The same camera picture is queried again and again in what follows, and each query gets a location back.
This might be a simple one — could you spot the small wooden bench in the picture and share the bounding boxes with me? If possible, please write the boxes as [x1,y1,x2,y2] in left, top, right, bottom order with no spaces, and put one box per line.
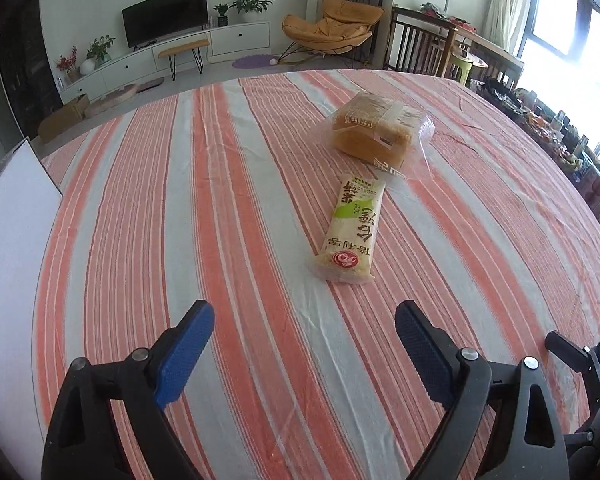
[156,38,211,83]

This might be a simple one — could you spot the green plant white pot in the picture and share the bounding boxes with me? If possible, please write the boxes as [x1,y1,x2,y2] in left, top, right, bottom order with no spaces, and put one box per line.
[80,35,116,76]

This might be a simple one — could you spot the dark glass cabinet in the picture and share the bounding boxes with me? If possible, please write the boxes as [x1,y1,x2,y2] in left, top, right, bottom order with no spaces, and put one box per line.
[0,0,62,138]

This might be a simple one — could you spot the white board box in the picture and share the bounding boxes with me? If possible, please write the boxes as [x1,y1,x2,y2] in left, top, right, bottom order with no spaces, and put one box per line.
[0,141,61,479]

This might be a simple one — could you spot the black television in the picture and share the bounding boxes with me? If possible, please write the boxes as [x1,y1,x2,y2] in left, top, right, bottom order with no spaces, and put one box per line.
[122,0,209,48]

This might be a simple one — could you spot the small potted plant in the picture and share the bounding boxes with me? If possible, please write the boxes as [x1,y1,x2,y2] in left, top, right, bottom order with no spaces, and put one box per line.
[213,3,230,27]

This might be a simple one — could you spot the white tv cabinet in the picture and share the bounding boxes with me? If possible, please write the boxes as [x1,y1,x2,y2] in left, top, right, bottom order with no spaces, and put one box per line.
[59,22,271,103]

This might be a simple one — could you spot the dark wooden dining chair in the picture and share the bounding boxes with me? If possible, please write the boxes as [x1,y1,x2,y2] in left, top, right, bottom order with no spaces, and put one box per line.
[382,6,458,77]

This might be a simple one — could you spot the purple floor mat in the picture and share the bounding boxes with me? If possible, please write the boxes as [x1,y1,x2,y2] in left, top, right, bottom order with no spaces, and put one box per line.
[232,54,278,70]

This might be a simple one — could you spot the white rice cracker packet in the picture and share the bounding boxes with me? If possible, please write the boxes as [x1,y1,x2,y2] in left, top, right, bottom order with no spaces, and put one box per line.
[314,174,386,285]

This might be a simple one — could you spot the orange lounge chair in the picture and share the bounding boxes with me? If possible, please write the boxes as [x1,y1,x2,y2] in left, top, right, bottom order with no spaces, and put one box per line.
[276,0,385,64]

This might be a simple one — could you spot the red flower vase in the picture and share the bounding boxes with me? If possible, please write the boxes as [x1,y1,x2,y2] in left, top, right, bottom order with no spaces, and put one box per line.
[55,46,80,84]

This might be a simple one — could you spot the bagged yellow sponge cake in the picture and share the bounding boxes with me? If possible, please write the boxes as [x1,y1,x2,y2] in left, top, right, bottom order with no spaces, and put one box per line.
[326,91,434,179]

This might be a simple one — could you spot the wooden dining table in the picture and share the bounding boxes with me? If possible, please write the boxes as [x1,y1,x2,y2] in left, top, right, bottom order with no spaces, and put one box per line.
[456,27,524,90]

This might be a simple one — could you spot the large green potted plant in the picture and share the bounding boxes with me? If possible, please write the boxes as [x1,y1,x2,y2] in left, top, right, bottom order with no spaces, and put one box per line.
[230,0,276,23]

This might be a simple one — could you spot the striped orange tablecloth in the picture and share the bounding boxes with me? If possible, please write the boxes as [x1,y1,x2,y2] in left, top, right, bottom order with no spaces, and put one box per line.
[32,70,600,479]

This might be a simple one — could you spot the cardboard box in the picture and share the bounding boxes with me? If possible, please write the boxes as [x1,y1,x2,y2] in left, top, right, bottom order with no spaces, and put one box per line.
[38,94,91,144]

